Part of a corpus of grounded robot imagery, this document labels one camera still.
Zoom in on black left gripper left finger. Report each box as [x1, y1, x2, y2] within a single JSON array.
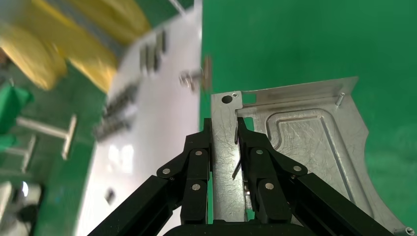
[[88, 118, 213, 236]]

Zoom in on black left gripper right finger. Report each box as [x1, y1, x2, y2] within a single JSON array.
[[237, 117, 393, 236]]

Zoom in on grey sheet metal bracket part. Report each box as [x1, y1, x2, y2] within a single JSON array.
[[210, 76, 417, 236]]

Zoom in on small black block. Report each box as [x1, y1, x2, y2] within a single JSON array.
[[105, 188, 117, 205]]

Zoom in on dark metal strip part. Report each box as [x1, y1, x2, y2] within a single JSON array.
[[139, 29, 167, 73], [103, 83, 140, 117], [93, 116, 134, 141]]

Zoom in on green table cloth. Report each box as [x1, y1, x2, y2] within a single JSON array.
[[199, 0, 417, 229]]

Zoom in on white metal shelf rack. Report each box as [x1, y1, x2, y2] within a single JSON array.
[[4, 114, 78, 173]]

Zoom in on green fabric piece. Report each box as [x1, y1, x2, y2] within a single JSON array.
[[0, 83, 35, 154]]

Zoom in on yellow bulky object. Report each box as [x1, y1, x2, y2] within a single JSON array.
[[0, 0, 152, 92]]

